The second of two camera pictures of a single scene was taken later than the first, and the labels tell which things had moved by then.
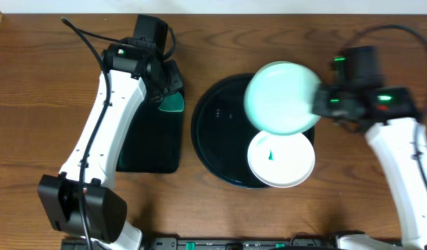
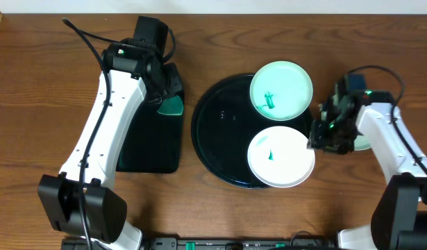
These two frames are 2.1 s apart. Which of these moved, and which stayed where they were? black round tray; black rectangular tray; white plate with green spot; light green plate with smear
Moved: light green plate with smear
Stayed: white plate with green spot; black rectangular tray; black round tray
